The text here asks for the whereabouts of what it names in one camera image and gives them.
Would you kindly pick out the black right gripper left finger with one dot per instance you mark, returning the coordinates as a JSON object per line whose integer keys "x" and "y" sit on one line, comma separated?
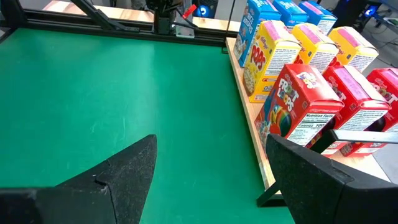
{"x": 93, "y": 199}

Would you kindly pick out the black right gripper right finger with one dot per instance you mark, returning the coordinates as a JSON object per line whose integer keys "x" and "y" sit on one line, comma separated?
{"x": 326, "y": 199}

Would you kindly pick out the red Froot Loops cereal box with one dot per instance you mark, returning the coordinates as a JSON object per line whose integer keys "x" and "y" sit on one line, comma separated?
{"x": 354, "y": 93}
{"x": 387, "y": 90}
{"x": 292, "y": 99}

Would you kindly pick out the yellow Corn Pops cereal box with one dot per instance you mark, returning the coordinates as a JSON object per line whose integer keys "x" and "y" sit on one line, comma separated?
{"x": 354, "y": 46}
{"x": 317, "y": 46}
{"x": 267, "y": 59}

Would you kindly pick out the blue Rice Krispies cereal box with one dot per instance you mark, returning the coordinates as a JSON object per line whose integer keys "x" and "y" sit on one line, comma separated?
{"x": 317, "y": 14}
{"x": 248, "y": 28}
{"x": 290, "y": 12}

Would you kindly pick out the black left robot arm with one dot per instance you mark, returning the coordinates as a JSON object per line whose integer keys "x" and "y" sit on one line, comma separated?
{"x": 164, "y": 18}

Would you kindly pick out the green table mat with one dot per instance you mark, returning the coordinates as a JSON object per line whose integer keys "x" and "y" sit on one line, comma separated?
{"x": 93, "y": 109}

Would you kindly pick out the black device with blue light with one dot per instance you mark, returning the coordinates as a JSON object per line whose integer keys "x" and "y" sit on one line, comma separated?
{"x": 203, "y": 11}

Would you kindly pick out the wooden shelf with black frame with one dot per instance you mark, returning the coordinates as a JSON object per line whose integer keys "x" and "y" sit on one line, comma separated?
{"x": 354, "y": 161}

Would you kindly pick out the black aluminium table frame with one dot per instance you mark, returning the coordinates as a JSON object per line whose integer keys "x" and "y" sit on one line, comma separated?
{"x": 93, "y": 29}

